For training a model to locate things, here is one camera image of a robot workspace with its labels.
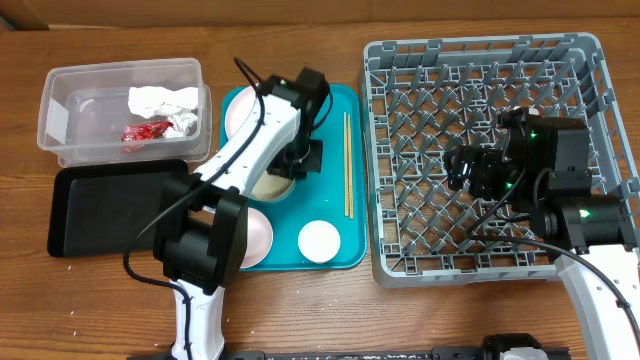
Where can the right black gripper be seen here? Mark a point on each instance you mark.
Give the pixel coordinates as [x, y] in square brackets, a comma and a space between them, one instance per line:
[481, 160]

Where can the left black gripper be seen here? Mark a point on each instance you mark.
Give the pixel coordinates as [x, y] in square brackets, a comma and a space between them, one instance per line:
[314, 160]

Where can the grey bowl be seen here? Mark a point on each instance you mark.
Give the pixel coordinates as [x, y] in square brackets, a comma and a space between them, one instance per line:
[272, 192]

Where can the white cup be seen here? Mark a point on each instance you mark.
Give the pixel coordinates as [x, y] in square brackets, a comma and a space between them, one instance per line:
[319, 241]

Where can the small pink bowl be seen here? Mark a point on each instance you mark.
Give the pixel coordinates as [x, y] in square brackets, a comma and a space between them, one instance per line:
[259, 238]

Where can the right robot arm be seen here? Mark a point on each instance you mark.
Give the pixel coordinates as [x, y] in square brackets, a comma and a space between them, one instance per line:
[543, 174]

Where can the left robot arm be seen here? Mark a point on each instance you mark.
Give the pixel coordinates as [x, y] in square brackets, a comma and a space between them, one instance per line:
[202, 222]

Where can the grey dishwasher rack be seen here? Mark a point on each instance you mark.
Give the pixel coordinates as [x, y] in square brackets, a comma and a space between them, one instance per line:
[423, 97]

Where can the pile of rice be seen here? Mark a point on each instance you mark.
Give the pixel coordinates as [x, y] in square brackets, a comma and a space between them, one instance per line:
[270, 189]

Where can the right wooden chopstick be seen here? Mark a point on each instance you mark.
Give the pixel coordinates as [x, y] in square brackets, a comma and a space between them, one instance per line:
[350, 168]

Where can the wooden chopstick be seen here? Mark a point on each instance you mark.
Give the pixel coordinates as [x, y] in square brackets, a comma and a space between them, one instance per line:
[345, 166]
[350, 168]

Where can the left wooden chopstick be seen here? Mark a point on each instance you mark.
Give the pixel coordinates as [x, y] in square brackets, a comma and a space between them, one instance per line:
[345, 166]

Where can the teal plastic tray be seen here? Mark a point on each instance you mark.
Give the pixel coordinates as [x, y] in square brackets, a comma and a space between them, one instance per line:
[321, 197]

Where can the large pink plate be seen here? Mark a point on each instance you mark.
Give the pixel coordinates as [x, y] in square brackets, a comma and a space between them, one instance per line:
[239, 109]

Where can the crumpled white tissue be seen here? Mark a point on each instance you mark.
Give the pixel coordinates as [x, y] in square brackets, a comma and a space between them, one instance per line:
[176, 106]

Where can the red wrapper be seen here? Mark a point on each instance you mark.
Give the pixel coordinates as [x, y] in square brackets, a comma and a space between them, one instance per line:
[133, 134]

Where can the black tray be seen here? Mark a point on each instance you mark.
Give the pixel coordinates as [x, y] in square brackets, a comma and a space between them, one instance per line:
[98, 209]

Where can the clear plastic bin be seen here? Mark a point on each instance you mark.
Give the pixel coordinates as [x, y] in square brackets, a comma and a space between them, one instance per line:
[84, 111]

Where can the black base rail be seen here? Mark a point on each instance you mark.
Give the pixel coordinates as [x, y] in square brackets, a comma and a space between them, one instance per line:
[493, 347]

